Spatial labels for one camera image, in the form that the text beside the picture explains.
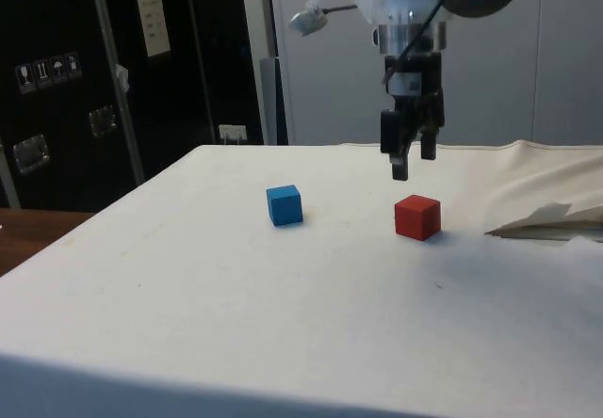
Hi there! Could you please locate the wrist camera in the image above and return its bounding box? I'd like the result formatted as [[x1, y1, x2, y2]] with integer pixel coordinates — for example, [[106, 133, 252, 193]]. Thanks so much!
[[287, 5, 330, 38]]

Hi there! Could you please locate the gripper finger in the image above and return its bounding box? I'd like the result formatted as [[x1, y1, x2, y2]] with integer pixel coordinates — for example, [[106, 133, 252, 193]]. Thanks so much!
[[379, 99, 416, 183], [419, 89, 447, 162]]

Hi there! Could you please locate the black cabinet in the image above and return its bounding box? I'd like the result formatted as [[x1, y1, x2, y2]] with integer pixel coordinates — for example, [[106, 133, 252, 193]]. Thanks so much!
[[0, 0, 266, 212]]

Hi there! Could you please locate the blue cube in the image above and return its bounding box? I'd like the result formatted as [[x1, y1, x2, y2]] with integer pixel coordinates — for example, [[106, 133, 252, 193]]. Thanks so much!
[[265, 184, 304, 228]]

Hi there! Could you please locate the red cube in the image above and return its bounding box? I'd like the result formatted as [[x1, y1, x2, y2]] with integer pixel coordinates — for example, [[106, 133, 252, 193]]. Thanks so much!
[[393, 194, 443, 241]]

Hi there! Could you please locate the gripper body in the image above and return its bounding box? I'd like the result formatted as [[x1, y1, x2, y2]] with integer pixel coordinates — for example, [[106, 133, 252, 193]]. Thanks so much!
[[383, 52, 446, 105]]

